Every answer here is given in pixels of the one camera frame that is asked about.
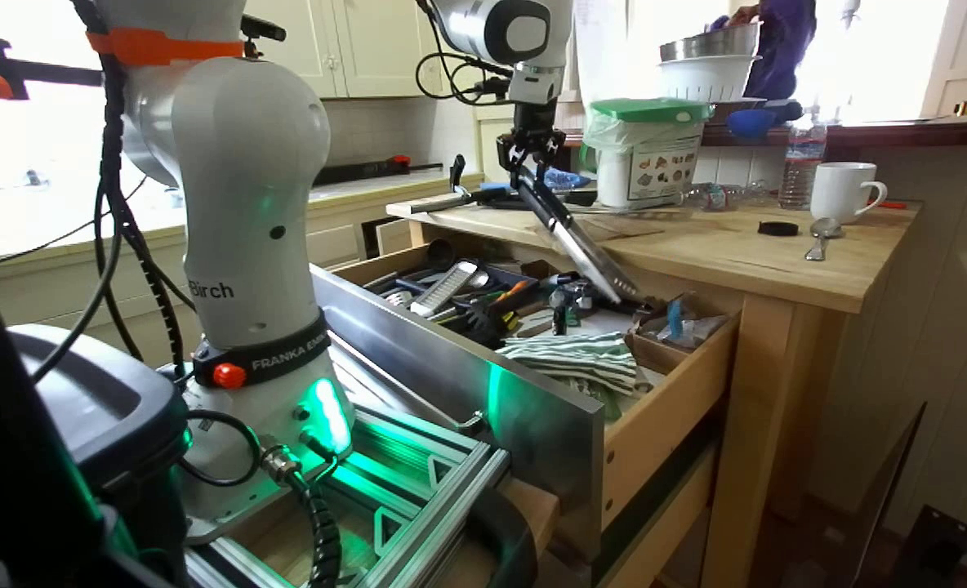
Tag wooden drawer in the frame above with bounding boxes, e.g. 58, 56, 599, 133
327, 237, 743, 540

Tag blue bowl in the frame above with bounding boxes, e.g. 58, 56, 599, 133
719, 97, 803, 145

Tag cream wall cabinet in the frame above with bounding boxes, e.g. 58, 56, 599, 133
284, 0, 443, 104

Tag white flat grater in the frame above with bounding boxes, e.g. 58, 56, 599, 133
409, 259, 484, 320

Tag black hard case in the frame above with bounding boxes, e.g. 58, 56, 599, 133
0, 243, 197, 588

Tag black clamp bar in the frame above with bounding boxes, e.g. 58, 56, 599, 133
0, 31, 112, 104

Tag wooden kitchen island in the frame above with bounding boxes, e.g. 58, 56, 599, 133
381, 192, 925, 588

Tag white ceramic mug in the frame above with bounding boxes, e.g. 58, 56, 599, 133
806, 160, 893, 230

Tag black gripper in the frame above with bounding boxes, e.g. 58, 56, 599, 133
497, 100, 568, 195

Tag white dish rack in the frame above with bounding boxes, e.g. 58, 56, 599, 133
659, 52, 760, 108

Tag black corrugated hose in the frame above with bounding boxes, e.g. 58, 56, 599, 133
257, 441, 346, 588

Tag black-handled metal turner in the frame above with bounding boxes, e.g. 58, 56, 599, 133
467, 183, 531, 213

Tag utensils in drawer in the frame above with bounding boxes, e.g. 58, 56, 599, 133
376, 245, 616, 347

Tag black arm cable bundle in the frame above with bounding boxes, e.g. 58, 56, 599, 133
24, 0, 200, 386

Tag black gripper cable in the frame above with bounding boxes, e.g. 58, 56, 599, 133
409, 0, 515, 108

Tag aluminium mounting frame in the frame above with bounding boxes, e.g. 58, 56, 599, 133
179, 398, 515, 588

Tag black floor object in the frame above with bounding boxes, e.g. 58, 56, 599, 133
887, 502, 967, 580

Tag stainless steel bowl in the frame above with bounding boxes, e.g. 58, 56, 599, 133
655, 22, 763, 70

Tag black spatula with metal handle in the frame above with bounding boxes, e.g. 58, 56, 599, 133
406, 185, 508, 218

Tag black power strip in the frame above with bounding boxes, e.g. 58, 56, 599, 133
315, 154, 443, 185

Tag blue checked cloth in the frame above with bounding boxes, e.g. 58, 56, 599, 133
546, 163, 600, 199

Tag clear plastic water bottle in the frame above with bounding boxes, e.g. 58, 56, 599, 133
779, 104, 831, 213

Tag white bucket with green lid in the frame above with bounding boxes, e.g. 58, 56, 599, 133
583, 94, 714, 213

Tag silver tongs with black handle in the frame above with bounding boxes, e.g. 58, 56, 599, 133
504, 160, 692, 344

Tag person in purple shirt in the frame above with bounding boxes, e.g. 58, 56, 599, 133
708, 0, 820, 108

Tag green white striped cloth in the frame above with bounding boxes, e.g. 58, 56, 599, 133
497, 323, 666, 406

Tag grey steel panel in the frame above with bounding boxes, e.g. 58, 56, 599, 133
306, 263, 611, 556

